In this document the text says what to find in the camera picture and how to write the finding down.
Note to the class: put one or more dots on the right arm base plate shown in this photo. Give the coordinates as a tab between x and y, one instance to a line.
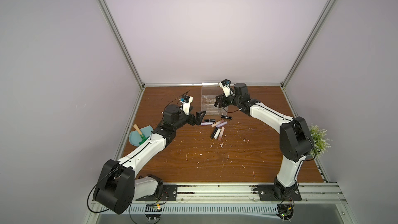
277	192

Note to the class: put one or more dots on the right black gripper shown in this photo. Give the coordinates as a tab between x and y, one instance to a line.
224	99

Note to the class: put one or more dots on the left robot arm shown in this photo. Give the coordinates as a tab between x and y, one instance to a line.
118	186

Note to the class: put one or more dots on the peach lip gloss tube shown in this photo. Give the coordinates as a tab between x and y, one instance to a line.
217	123

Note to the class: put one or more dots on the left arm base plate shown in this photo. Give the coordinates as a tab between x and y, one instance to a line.
162	193

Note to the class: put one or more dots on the teal dustpan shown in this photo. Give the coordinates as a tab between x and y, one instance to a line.
138	137

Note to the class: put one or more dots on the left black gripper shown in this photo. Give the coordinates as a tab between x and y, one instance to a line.
196	121

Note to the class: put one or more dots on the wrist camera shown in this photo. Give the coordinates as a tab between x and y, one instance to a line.
226	87
186	101

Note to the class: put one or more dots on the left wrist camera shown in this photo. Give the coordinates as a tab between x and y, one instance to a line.
186	101

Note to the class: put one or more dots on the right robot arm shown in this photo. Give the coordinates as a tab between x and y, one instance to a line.
295	140

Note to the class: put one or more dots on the pink lip gloss tube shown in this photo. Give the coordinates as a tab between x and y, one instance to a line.
221	133

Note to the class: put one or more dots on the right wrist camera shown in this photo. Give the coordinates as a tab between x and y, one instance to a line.
226	87

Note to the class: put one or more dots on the lilac lip tube right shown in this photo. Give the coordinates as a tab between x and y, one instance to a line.
221	124

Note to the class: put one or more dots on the clear acrylic lipstick organizer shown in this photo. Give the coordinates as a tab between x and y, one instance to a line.
209	92

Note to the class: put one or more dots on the white lip balm tube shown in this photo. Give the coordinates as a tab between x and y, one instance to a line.
217	133

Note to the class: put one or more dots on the aluminium front rail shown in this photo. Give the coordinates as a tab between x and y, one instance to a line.
219	193

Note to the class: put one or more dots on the potted green plant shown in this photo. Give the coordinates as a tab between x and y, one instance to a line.
321	142

